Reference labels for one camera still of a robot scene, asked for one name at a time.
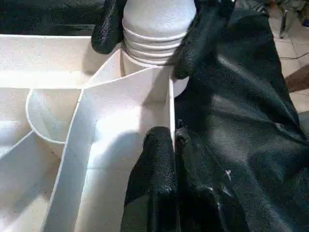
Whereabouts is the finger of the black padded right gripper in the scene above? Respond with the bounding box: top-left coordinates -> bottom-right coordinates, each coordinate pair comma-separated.
172,0 -> 233,81
91,0 -> 127,55

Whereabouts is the white plastic table top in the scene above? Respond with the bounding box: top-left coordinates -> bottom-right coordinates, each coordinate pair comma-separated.
0,34 -> 192,232

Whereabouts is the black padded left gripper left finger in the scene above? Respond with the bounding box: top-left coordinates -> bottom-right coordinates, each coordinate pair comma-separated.
120,127 -> 178,232

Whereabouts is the black work mat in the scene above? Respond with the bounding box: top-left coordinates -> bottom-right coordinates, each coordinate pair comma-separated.
0,0 -> 309,232

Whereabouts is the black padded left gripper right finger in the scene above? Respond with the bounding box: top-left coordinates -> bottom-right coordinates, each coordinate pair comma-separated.
174,127 -> 251,232

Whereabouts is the white plastic table leg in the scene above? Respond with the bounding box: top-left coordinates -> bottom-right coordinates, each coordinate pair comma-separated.
121,0 -> 198,67

